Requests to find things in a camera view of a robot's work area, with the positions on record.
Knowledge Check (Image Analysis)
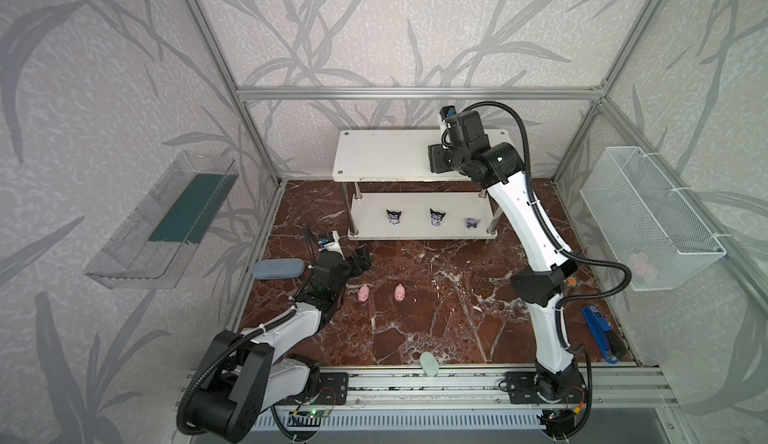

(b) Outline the pink pig toy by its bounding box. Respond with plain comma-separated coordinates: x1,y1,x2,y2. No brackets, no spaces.
394,284,406,302
357,285,370,303

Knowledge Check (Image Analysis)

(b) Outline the dark cartoon figure toy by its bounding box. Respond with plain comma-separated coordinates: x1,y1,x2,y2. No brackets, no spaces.
429,208,447,227
386,209,402,226

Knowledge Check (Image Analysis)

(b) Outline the purple black cartoon figure toy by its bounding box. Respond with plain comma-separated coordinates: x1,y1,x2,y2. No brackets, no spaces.
465,218,481,229

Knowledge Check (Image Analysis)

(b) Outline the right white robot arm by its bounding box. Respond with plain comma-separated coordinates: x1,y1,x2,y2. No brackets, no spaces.
428,102,581,402

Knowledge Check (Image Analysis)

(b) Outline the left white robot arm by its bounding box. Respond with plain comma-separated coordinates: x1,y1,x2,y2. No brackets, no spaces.
176,245,372,443

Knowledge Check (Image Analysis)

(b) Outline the white two-tier shelf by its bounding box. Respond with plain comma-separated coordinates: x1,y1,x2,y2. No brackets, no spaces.
333,129,500,241

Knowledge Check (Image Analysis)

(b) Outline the blue fabric glasses case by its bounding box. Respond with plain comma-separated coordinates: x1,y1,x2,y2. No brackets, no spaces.
251,258,305,280

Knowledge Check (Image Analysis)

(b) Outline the pale green oval object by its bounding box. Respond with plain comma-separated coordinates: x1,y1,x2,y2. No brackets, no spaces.
419,352,440,377

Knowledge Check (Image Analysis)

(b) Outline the pink toy in basket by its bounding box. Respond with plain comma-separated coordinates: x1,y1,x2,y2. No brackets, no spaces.
626,252,657,278

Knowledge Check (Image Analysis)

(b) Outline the clear plastic wall bin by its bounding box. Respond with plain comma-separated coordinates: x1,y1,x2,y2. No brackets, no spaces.
84,151,239,290

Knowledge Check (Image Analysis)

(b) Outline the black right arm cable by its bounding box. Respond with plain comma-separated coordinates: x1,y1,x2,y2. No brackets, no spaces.
458,100,634,355

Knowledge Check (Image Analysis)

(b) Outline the white wire mesh basket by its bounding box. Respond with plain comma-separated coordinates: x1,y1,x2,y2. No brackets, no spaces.
580,146,726,292

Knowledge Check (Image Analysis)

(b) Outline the blue handled tool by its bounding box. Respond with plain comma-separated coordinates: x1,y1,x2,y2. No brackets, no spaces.
581,305,627,364

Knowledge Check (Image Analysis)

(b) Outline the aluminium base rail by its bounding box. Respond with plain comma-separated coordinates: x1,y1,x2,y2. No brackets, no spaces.
173,364,676,412

